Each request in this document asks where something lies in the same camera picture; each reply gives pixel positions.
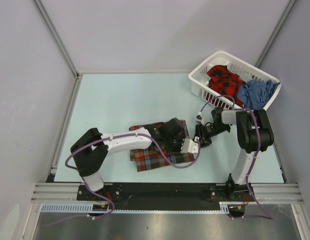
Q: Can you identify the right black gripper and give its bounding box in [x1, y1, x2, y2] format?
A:
[194, 122, 230, 148]

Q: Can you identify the brown red plaid shirt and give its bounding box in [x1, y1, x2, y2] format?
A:
[129, 117, 195, 172]

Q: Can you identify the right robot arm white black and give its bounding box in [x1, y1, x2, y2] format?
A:
[193, 107, 274, 202]

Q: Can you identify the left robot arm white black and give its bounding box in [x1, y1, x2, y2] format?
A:
[70, 117, 186, 200]

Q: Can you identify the red black checked shirt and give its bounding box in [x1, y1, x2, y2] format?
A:
[206, 65, 246, 107]

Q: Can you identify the white plastic laundry basket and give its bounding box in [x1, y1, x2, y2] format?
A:
[188, 51, 282, 110]

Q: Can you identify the blue checked shirt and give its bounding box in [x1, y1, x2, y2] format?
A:
[237, 79, 280, 110]

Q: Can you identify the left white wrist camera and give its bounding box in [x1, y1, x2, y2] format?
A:
[180, 137, 200, 154]

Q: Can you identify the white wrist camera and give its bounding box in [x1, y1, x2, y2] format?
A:
[195, 111, 205, 125]
[180, 137, 200, 154]

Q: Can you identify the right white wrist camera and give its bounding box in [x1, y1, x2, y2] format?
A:
[195, 111, 205, 125]

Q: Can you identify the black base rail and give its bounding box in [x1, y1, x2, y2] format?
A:
[77, 181, 251, 212]

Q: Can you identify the white slotted cable duct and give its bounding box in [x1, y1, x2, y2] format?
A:
[41, 202, 245, 218]

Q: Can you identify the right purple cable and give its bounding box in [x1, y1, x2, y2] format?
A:
[198, 94, 274, 221]

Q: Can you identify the aluminium frame profile front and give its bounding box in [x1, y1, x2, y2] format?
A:
[31, 182, 80, 203]

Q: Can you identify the right aluminium corner post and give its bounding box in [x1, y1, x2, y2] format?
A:
[255, 0, 299, 68]

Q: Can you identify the aluminium corner post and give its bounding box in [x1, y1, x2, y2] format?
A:
[31, 0, 79, 79]
[255, 0, 299, 68]

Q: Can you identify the left aluminium corner post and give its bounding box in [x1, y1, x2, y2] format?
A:
[31, 0, 79, 79]

